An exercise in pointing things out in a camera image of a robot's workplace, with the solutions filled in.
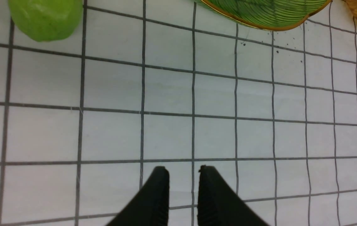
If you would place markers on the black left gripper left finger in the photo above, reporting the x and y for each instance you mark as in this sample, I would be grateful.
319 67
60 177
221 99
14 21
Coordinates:
150 206

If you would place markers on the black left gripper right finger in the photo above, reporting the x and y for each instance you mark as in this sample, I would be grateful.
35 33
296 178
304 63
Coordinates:
218 204

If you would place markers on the green cucumber vegetable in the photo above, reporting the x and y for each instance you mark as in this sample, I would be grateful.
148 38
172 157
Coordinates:
46 20

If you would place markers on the green glass plate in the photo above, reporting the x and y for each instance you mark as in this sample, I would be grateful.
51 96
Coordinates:
275 15

